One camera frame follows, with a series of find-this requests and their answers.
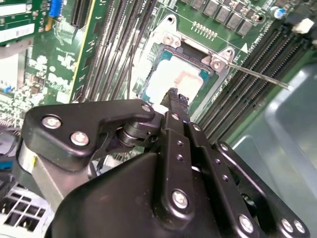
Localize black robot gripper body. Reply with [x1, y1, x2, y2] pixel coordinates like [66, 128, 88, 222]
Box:
[51, 151, 238, 238]

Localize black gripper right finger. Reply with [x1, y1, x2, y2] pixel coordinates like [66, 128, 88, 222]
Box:
[178, 93, 311, 238]

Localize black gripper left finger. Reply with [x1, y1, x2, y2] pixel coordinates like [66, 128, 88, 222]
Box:
[13, 86, 198, 226]

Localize metal locking lever wire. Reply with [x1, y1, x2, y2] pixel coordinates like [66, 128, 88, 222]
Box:
[226, 61, 294, 91]

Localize silver CPU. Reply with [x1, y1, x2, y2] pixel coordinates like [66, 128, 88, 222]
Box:
[140, 47, 212, 110]

